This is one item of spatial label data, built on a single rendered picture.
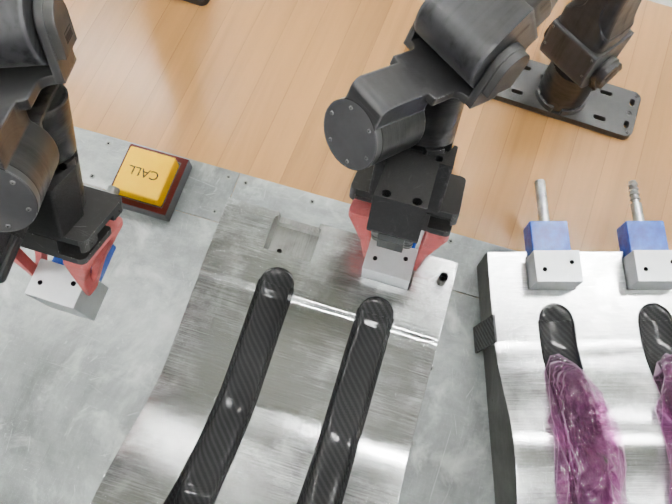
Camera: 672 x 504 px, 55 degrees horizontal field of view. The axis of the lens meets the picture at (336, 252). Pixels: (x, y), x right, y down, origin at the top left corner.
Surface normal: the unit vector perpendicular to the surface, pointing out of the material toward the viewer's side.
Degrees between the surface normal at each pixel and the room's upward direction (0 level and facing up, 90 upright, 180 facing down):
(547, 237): 0
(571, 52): 86
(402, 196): 30
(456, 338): 0
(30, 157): 64
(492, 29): 26
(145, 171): 0
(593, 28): 86
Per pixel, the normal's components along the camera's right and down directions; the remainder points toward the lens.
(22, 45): 0.07, 0.72
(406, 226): -0.25, 0.61
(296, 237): 0.00, -0.33
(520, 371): 0.00, -0.70
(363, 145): -0.71, 0.40
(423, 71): 0.33, -0.55
